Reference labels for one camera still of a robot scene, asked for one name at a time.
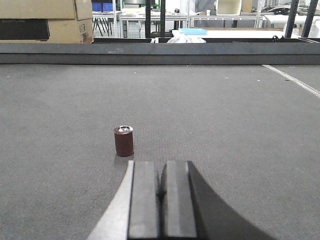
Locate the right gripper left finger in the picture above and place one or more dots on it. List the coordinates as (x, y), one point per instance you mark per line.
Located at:
(133, 213)

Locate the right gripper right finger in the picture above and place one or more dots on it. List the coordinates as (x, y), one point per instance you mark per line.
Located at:
(192, 210)

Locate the brown cylindrical capacitor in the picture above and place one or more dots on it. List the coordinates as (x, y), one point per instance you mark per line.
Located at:
(124, 142)

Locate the dark grey table mat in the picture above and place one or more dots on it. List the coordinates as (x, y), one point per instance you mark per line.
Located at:
(252, 131)

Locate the dark raised table ledge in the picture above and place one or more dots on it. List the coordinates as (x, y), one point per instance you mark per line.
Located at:
(218, 53)

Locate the crumpled plastic bag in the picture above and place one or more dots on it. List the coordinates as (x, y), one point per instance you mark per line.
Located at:
(185, 39)

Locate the light blue tray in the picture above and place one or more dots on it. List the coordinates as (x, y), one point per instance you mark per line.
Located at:
(193, 31)

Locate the large cardboard box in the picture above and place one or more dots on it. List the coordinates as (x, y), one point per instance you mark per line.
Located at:
(46, 21)

